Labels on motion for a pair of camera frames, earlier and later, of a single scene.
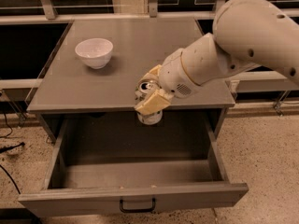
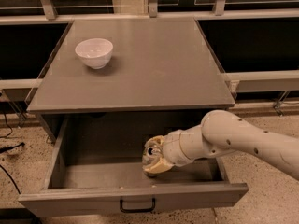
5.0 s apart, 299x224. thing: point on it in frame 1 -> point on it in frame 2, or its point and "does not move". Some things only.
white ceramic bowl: (95, 51) does not move
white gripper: (177, 75) -> (172, 148)
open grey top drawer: (118, 164) does not move
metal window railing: (51, 16) does not move
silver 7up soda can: (143, 91) -> (146, 161)
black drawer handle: (136, 209) does not move
